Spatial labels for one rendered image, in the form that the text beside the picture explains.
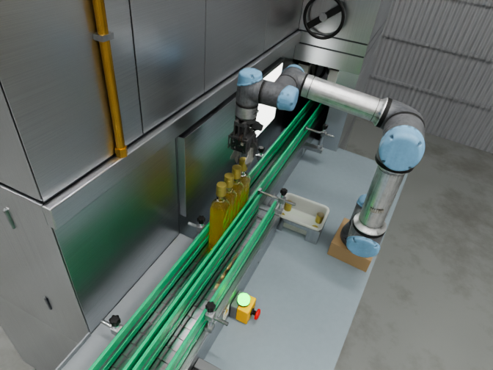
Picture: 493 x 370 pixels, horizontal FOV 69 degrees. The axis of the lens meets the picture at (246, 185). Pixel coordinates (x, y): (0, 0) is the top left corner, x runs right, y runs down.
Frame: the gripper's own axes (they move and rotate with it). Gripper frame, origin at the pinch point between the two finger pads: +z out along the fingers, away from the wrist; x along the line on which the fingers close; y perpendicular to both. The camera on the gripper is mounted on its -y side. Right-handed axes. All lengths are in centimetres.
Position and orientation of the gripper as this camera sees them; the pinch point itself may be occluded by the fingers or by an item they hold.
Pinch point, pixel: (243, 161)
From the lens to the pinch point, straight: 133.4
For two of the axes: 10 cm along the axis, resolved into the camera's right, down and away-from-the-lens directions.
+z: -0.9, 7.7, 6.3
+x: 9.0, 3.4, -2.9
